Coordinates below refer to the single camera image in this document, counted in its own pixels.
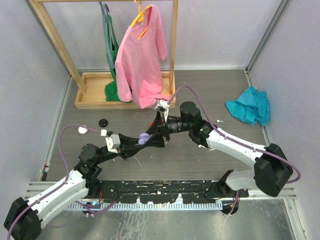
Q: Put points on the grey-blue hanger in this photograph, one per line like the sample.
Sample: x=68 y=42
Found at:
x=106 y=24

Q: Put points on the white slotted cable duct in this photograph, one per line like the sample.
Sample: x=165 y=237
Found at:
x=178 y=205

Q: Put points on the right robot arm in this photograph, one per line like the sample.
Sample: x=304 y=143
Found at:
x=269 y=169

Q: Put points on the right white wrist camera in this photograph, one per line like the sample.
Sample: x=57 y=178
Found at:
x=163 y=107

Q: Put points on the wooden clothes rack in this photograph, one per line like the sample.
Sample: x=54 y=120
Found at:
x=91 y=85

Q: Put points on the black earbud charging case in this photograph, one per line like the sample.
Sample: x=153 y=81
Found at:
x=103 y=123

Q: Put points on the teal cloth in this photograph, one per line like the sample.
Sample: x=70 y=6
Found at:
x=251 y=107

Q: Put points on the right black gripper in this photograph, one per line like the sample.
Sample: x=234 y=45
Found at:
x=157 y=140

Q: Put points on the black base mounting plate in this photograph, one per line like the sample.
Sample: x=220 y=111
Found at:
x=163 y=191

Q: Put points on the yellow hanger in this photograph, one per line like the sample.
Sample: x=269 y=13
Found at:
x=140 y=18

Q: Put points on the purple earbud charging case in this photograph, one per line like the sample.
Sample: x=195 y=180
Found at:
x=143 y=138

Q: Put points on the pink t-shirt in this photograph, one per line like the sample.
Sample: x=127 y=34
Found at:
x=137 y=66

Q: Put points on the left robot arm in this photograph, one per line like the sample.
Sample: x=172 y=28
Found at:
x=28 y=217

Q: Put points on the green garment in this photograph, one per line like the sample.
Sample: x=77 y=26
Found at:
x=111 y=90

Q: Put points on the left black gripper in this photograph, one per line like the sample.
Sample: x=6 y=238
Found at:
x=126 y=142

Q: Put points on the white earbud charging case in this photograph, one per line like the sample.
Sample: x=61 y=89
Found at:
x=82 y=129

